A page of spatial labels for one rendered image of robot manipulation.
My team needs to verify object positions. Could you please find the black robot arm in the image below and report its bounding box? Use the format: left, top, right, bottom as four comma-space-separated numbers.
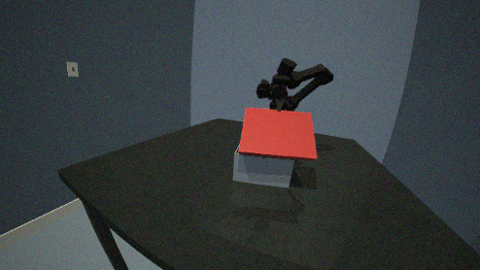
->
257, 58, 334, 112

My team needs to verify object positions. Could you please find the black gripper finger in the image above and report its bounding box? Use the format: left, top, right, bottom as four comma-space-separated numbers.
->
269, 102, 286, 111
271, 90, 288, 112

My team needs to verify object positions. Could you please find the red box lid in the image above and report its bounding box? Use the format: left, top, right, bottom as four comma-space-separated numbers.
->
239, 107, 317, 161

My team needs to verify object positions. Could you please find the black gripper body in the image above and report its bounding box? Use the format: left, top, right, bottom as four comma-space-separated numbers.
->
271, 75, 291, 103

